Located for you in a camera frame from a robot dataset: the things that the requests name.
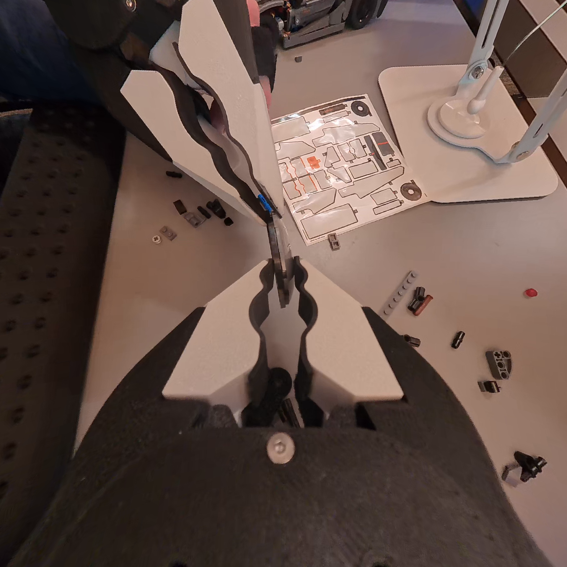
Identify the black perforated pad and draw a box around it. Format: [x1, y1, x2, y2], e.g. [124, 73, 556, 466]
[0, 106, 127, 510]

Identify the person's left forearm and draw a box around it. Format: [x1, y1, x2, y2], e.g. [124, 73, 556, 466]
[0, 0, 102, 111]

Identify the thin metal wire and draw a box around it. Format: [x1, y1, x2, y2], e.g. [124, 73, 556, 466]
[501, 0, 567, 68]

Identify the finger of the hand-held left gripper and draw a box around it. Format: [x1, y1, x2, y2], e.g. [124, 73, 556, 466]
[172, 0, 285, 218]
[120, 66, 272, 227]

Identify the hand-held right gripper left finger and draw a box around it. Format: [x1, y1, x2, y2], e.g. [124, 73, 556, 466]
[162, 259, 284, 428]

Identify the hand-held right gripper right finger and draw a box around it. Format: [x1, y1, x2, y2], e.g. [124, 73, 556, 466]
[294, 257, 405, 428]

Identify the dark grey thick lego liftarm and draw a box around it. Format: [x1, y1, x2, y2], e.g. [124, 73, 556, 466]
[485, 350, 512, 379]

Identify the white book stand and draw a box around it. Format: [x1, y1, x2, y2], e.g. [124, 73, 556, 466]
[379, 0, 567, 204]

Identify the black connector with grey band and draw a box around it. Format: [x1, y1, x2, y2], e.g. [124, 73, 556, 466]
[502, 451, 548, 488]

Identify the long light grey lego plate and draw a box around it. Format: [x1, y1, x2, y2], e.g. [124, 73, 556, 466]
[383, 271, 418, 316]

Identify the grey lego vehicle model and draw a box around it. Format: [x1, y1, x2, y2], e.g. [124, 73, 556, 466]
[277, 0, 390, 49]

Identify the lego sticker sheet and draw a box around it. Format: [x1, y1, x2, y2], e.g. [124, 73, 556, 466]
[271, 93, 429, 246]

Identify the black connector with brown axle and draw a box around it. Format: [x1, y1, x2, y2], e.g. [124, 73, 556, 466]
[408, 287, 434, 315]

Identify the black lego dish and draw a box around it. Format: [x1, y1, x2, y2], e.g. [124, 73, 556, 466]
[268, 367, 293, 401]

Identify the person's left hand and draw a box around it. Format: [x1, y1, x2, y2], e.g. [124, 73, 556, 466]
[246, 0, 273, 107]

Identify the black plate lego assembly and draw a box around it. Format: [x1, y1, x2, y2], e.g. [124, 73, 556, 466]
[267, 212, 296, 309]

